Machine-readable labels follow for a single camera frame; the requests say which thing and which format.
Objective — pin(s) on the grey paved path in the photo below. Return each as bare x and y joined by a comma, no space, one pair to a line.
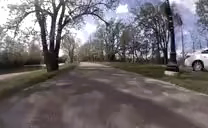
102,100

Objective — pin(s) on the row of trees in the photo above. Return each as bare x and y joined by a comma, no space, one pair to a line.
138,40

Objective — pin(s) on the large bare tree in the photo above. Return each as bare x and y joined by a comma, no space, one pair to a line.
52,56

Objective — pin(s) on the grass verge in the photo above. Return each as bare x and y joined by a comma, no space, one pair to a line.
192,81
18,83

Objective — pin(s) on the bushes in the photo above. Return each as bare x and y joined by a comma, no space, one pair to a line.
12,55

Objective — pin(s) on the pale side path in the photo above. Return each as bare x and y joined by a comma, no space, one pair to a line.
8,75

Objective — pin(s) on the white car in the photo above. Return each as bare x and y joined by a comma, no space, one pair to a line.
205,58

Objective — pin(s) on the black lamp post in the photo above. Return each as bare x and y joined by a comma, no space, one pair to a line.
172,50

